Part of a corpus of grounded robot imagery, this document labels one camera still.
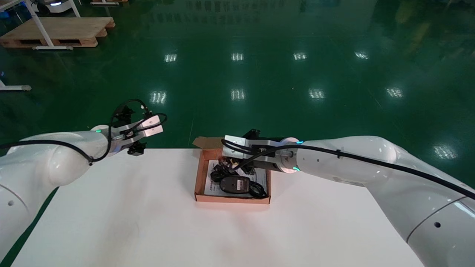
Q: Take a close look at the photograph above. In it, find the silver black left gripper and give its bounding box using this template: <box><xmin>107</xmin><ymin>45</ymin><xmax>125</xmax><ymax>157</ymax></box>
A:
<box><xmin>109</xmin><ymin>106</ymin><xmax>164</xmax><ymax>156</ymax></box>

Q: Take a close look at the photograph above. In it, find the printed white paper sheet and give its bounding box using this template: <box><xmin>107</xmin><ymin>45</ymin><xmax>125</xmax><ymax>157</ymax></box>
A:
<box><xmin>204</xmin><ymin>159</ymin><xmax>268</xmax><ymax>197</ymax></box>

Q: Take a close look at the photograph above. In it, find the white table frame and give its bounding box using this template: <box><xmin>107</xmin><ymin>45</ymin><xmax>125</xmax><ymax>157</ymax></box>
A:
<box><xmin>20</xmin><ymin>0</ymin><xmax>75</xmax><ymax>51</ymax></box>
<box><xmin>0</xmin><ymin>79</ymin><xmax>32</xmax><ymax>92</ymax></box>

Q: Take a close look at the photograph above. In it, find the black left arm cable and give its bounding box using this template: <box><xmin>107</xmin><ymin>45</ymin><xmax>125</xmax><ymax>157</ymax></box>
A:
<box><xmin>0</xmin><ymin>98</ymin><xmax>168</xmax><ymax>165</ymax></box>

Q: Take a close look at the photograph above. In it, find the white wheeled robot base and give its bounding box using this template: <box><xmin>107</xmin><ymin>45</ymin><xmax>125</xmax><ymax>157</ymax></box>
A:
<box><xmin>32</xmin><ymin>0</ymin><xmax>81</xmax><ymax>18</ymax></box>

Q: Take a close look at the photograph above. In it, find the brown cardboard storage box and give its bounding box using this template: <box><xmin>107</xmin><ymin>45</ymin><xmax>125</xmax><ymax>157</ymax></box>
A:
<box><xmin>192</xmin><ymin>136</ymin><xmax>271</xmax><ymax>205</ymax></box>

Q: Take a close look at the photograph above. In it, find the black computer mouse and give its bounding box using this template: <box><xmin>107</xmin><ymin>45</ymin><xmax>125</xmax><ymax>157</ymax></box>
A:
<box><xmin>220</xmin><ymin>176</ymin><xmax>251</xmax><ymax>194</ymax></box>

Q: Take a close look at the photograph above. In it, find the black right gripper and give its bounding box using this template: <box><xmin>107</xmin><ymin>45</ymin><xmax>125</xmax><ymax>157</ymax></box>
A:
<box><xmin>218</xmin><ymin>129</ymin><xmax>288</xmax><ymax>175</ymax></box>

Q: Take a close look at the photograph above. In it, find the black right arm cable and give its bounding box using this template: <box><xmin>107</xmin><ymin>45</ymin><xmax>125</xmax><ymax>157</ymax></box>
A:
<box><xmin>221</xmin><ymin>138</ymin><xmax>475</xmax><ymax>199</ymax></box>

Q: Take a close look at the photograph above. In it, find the black power cable bundle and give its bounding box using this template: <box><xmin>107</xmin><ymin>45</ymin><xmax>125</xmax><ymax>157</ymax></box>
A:
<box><xmin>210</xmin><ymin>163</ymin><xmax>268</xmax><ymax>199</ymax></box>

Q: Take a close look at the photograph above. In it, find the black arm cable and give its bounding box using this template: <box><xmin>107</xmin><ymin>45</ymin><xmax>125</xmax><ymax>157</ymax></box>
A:
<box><xmin>221</xmin><ymin>138</ymin><xmax>475</xmax><ymax>199</ymax></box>
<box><xmin>0</xmin><ymin>98</ymin><xmax>168</xmax><ymax>165</ymax></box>

